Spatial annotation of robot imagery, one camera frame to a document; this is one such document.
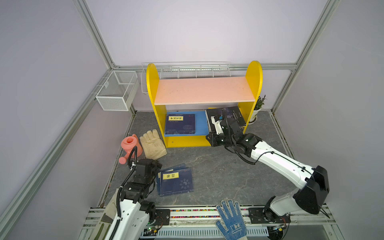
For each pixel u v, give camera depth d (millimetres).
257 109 1021
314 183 407
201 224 732
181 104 697
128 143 893
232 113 886
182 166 913
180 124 930
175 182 837
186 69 938
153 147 992
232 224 718
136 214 495
